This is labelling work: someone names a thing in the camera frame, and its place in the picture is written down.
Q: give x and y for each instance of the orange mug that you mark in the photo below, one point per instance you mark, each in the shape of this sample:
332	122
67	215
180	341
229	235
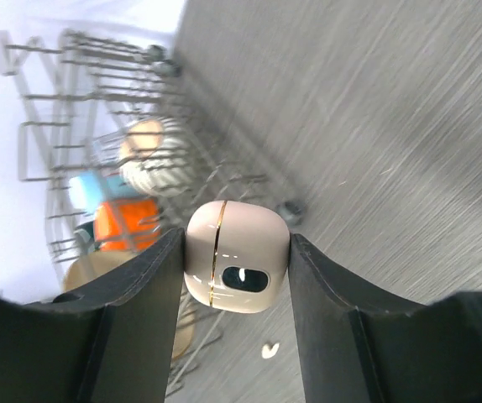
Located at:
122	224

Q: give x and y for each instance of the striped ceramic bowl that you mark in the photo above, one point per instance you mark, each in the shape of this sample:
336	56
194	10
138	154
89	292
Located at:
155	158

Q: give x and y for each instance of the beige earbud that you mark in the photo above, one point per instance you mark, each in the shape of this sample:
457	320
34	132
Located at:
269	350

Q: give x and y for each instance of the grey wire dish rack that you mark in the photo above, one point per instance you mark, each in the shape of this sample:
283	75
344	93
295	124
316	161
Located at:
80	99

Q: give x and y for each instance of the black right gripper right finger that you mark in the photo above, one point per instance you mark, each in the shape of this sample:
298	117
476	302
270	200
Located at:
359	343

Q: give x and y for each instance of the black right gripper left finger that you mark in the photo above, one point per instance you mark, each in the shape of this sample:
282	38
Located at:
109	340

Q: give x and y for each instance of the light blue mug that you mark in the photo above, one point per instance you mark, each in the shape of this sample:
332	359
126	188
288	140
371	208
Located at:
85	188

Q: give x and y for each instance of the beige earbud charging case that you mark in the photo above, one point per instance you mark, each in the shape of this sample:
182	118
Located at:
236	256

